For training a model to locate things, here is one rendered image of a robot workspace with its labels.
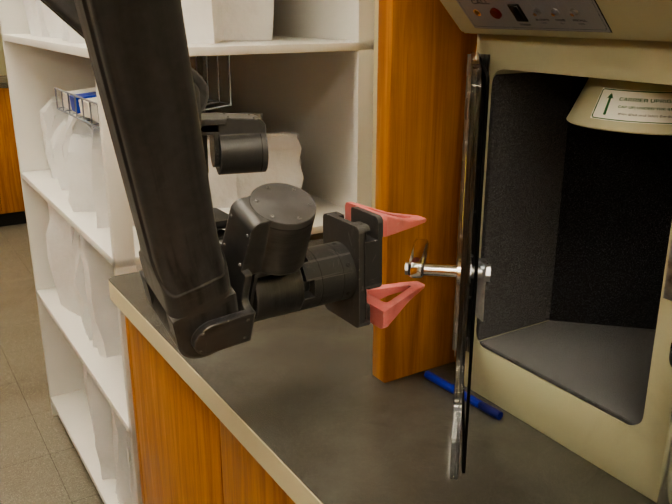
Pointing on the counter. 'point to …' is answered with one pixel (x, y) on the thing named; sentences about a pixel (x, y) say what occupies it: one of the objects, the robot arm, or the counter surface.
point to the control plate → (589, 19)
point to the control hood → (652, 21)
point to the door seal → (475, 271)
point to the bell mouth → (624, 107)
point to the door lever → (417, 267)
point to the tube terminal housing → (605, 441)
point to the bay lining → (570, 213)
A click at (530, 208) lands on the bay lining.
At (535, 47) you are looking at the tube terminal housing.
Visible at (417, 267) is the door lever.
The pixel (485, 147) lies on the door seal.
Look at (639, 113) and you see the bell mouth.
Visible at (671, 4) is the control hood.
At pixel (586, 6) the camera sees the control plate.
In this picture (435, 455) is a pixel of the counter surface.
